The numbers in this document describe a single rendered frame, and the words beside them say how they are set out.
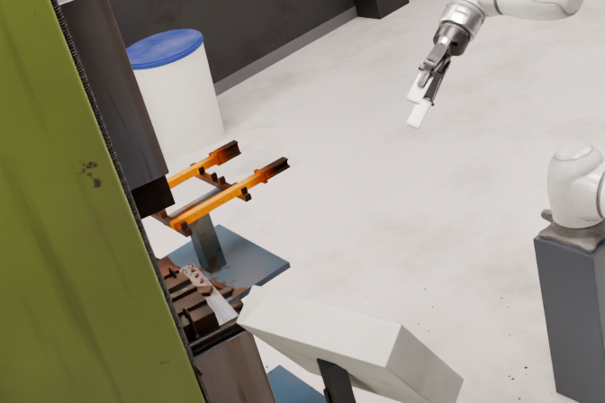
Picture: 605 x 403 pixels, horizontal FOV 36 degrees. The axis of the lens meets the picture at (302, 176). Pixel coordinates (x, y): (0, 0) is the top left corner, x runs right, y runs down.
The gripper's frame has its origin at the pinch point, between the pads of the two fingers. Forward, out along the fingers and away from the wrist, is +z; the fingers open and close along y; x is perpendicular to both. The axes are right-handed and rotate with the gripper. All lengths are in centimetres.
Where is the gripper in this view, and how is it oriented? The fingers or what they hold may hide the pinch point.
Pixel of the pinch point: (414, 110)
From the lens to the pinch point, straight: 202.7
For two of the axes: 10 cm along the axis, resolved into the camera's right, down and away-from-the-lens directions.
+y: -1.1, -3.3, -9.4
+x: 8.8, 4.1, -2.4
